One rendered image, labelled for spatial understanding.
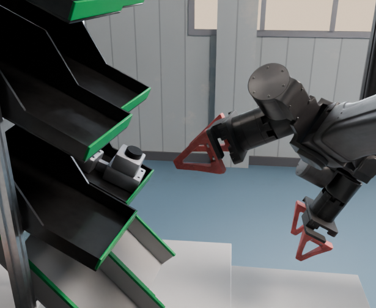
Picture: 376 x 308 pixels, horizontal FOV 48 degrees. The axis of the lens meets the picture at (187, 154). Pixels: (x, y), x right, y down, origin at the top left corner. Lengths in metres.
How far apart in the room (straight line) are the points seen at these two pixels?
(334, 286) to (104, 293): 0.58
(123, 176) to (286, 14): 2.80
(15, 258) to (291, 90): 0.42
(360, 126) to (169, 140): 3.31
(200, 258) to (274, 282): 0.20
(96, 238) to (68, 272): 0.12
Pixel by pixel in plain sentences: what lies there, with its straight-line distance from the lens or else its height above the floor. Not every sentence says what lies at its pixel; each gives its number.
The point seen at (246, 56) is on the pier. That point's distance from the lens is 3.39.
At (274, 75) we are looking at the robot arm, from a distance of 0.58.
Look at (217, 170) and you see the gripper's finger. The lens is 0.62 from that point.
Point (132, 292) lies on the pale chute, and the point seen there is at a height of 1.04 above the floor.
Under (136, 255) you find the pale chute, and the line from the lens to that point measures 0.89.
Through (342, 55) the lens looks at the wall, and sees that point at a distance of 3.56.
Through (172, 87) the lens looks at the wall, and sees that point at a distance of 3.58.
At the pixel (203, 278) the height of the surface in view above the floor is 0.86.
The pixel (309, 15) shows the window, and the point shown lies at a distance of 3.45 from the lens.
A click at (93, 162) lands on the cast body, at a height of 1.25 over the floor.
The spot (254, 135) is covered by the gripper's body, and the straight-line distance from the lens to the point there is 0.64.
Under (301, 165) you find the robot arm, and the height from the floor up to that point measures 1.19.
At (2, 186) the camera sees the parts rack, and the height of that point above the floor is 1.32.
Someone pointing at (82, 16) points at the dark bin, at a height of 1.51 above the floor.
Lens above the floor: 1.56
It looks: 23 degrees down
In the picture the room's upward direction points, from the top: straight up
